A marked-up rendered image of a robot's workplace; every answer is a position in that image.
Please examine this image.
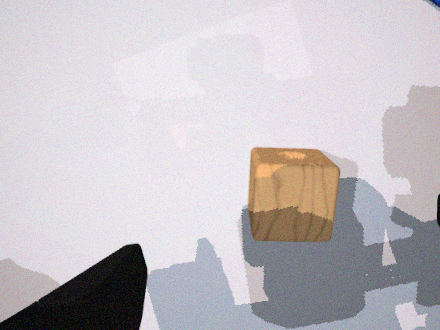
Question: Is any light wooden block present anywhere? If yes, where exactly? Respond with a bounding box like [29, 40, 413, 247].
[248, 146, 340, 242]

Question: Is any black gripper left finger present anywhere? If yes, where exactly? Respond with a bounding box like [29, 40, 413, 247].
[0, 244, 148, 330]

